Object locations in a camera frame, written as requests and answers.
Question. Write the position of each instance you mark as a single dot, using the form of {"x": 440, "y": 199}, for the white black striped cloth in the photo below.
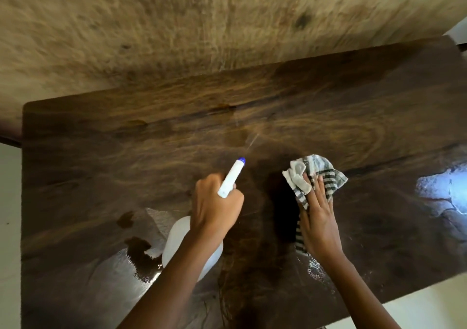
{"x": 326, "y": 171}

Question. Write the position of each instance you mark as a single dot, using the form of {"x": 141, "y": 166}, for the person's right middle finger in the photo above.
{"x": 313, "y": 188}

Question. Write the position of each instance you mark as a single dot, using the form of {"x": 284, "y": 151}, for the person's right forearm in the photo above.
{"x": 359, "y": 296}

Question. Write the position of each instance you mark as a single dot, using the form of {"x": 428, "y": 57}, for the white spray bottle blue nozzle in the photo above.
{"x": 230, "y": 181}

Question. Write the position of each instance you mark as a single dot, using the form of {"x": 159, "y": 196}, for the person's left forearm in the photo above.
{"x": 175, "y": 285}

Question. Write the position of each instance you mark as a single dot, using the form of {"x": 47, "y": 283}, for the person's right little finger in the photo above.
{"x": 330, "y": 204}

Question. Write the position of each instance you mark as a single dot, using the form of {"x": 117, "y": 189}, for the person's right hand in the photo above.
{"x": 319, "y": 226}

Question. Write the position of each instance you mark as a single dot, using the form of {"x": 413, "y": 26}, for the person's left fingers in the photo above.
{"x": 236, "y": 203}

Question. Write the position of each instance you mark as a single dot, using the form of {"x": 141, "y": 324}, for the person's left hand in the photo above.
{"x": 209, "y": 208}

